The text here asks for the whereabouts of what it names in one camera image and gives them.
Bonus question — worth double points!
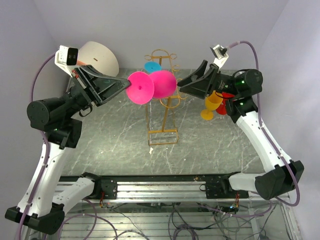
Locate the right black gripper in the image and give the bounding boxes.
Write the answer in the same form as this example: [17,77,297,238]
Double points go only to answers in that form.
[177,60,240,99]

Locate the gold wire wine glass rack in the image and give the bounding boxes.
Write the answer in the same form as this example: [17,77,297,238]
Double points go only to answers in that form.
[144,49,186,146]

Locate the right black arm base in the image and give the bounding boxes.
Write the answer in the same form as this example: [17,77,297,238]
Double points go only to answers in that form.
[198,172,249,199]

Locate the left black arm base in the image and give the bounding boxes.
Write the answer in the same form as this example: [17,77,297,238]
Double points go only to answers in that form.
[80,172,118,200]

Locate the loose cables under frame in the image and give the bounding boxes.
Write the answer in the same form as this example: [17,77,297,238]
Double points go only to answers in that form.
[57,197,276,240]

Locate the red wine glass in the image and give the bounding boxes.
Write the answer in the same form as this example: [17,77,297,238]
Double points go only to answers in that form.
[215,92,234,115]

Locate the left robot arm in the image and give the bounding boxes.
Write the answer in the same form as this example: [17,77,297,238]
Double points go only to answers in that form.
[5,65,131,235]

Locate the pink wine glass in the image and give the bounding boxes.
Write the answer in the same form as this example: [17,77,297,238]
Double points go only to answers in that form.
[125,70,177,105]

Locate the yellow wine glass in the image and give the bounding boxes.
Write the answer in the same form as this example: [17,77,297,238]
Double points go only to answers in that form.
[200,91,223,121]

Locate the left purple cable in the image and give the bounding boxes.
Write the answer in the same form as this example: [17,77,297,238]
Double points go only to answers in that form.
[13,53,60,240]

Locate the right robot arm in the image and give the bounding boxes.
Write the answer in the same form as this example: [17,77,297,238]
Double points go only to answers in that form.
[177,60,305,200]

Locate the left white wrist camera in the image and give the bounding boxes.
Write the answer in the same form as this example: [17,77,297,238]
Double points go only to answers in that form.
[54,45,79,76]

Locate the blue wine glass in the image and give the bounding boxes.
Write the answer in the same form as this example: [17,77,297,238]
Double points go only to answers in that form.
[144,61,162,74]

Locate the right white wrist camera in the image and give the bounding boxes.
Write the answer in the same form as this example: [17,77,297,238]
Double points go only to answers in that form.
[210,44,229,69]

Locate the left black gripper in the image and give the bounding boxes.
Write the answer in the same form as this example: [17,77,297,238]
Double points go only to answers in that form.
[59,64,132,120]

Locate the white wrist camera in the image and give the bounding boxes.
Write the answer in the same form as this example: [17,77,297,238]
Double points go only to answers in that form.
[210,44,229,69]
[54,45,79,76]

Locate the aluminium mounting rail frame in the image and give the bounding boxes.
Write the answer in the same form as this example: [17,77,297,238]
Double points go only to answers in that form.
[14,179,301,240]

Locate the round white mini drawer cabinet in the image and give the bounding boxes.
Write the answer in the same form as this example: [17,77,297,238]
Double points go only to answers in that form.
[77,41,119,77]

